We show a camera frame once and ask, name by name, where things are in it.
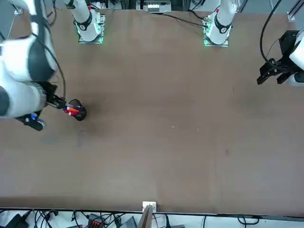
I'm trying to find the black cable with grey sleeve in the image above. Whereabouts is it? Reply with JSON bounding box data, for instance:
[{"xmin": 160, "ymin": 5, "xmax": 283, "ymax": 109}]
[{"xmin": 30, "ymin": 0, "xmax": 67, "ymax": 100}]

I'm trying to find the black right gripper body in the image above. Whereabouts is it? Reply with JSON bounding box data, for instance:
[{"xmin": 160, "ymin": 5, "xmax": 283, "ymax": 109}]
[{"xmin": 44, "ymin": 82, "xmax": 58, "ymax": 103}]

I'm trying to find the black mesh pen holder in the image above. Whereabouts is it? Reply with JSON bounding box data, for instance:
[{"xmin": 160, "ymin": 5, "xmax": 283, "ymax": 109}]
[{"xmin": 68, "ymin": 99, "xmax": 87, "ymax": 122}]

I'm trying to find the power strip with red switches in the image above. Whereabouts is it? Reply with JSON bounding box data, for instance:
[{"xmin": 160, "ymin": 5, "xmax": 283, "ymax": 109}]
[{"xmin": 87, "ymin": 213, "xmax": 105, "ymax": 228}]

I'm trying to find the black looped cable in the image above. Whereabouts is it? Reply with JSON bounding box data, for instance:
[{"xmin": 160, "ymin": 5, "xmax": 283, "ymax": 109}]
[{"xmin": 203, "ymin": 213, "xmax": 261, "ymax": 228}]

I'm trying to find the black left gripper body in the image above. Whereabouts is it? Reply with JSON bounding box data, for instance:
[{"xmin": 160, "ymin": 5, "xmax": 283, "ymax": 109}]
[{"xmin": 277, "ymin": 30, "xmax": 300, "ymax": 63}]

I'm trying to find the black base cable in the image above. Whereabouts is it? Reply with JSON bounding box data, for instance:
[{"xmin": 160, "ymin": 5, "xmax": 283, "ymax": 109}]
[
  {"xmin": 151, "ymin": 11, "xmax": 207, "ymax": 27},
  {"xmin": 188, "ymin": 9, "xmax": 209, "ymax": 20}
]

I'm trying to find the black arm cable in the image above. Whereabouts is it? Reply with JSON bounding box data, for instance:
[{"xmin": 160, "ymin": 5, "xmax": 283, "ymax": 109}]
[{"xmin": 259, "ymin": 0, "xmax": 284, "ymax": 63}]

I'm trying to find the grey power strip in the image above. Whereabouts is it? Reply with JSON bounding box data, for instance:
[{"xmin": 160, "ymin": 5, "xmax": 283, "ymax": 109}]
[{"xmin": 143, "ymin": 0, "xmax": 172, "ymax": 13}]

